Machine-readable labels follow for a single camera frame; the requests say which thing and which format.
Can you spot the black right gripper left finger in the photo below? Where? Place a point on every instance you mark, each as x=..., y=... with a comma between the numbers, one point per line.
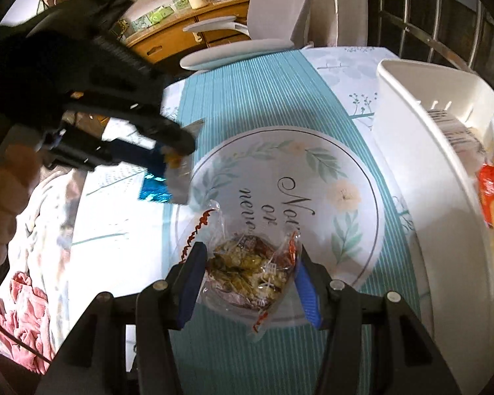
x=121, y=345

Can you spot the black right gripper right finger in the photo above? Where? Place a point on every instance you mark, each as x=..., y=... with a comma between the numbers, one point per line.
x=404, y=358

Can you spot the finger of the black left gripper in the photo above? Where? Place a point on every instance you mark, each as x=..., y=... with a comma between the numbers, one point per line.
x=150, y=123
x=116, y=151

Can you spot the blue snack packet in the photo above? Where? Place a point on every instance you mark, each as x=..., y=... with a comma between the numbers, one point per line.
x=168, y=174

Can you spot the small nut snack packet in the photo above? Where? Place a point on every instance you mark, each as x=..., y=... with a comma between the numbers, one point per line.
x=246, y=275

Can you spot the person's left hand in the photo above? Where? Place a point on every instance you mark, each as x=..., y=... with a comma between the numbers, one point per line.
x=19, y=174

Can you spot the pink floral blanket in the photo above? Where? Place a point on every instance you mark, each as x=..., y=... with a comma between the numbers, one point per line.
x=34, y=296

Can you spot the teal white tablecloth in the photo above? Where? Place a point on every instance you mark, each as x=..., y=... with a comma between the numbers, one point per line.
x=286, y=141

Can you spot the wooden desk with drawers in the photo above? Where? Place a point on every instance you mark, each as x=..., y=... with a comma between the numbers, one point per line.
x=158, y=29

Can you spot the white office chair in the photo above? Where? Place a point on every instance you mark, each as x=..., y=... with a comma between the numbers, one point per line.
x=280, y=25

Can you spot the white plastic storage bin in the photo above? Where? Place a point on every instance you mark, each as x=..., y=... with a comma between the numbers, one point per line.
x=443, y=202

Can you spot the metal window grille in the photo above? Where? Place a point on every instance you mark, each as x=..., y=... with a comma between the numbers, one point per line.
x=454, y=33

